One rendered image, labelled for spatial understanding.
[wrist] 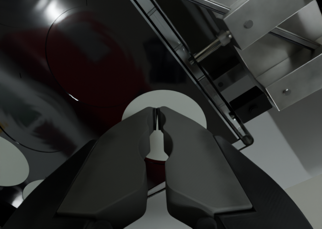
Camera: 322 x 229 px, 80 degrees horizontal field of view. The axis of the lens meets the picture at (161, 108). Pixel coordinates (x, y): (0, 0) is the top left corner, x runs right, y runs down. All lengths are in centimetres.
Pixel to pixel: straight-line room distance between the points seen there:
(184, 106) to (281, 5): 12
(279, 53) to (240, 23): 7
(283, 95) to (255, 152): 18
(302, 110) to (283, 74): 15
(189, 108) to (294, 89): 11
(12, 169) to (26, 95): 13
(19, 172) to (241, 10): 34
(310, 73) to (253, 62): 5
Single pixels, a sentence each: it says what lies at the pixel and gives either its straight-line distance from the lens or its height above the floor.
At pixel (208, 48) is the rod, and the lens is 20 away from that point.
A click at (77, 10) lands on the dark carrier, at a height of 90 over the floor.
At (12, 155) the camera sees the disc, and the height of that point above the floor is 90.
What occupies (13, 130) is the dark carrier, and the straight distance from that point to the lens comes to 30.
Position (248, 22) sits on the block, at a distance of 19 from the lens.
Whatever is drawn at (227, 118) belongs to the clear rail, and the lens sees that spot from 23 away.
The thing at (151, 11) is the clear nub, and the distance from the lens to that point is 19.
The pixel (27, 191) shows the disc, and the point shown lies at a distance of 38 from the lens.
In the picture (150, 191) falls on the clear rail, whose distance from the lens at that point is 30.
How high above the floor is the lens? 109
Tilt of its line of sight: 62 degrees down
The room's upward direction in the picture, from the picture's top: 175 degrees counter-clockwise
